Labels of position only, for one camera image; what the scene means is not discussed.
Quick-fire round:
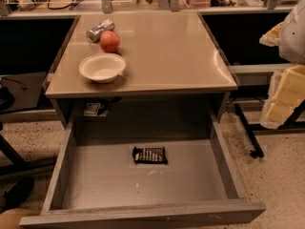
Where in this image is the white paper bowl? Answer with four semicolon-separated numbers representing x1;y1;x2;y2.
79;53;127;83

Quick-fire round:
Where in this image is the silver soda can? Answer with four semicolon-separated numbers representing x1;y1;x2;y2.
86;19;115;43

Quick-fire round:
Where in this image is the red apple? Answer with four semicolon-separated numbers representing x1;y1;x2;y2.
100;31;120;52

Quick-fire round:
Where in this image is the grey counter cabinet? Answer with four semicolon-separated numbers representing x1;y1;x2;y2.
44;10;239;129

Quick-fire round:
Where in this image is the black table leg stand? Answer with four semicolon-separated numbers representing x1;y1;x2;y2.
234;101;305;158

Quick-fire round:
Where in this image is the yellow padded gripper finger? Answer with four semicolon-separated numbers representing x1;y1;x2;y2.
260;65;305;129
259;22;282;47

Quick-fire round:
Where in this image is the grey open wooden drawer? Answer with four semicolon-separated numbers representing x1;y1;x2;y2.
21;112;266;229

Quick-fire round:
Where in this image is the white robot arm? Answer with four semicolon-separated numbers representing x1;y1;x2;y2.
259;0;305;129

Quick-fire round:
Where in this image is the black rxbar chocolate bar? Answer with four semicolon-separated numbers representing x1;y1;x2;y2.
132;147;168;165

